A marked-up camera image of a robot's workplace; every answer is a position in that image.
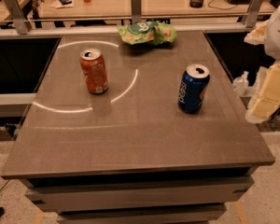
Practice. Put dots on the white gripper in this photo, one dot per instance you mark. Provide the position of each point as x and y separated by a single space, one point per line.
279 34

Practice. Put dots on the blue pepsi can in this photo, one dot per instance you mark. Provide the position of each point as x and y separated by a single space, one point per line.
193 87

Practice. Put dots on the orange soda can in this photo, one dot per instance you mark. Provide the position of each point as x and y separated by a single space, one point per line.
93 68

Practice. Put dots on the black mesh pen cup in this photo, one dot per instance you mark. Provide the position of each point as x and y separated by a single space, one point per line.
196 3

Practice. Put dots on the green chip bag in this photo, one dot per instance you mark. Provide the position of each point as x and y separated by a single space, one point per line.
148 32

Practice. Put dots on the grey drawer cabinet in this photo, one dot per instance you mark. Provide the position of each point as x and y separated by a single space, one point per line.
160 198

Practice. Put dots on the wooden background desk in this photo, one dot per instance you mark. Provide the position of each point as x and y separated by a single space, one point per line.
122 9

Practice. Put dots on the metal railing frame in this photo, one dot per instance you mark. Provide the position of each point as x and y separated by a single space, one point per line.
21 18

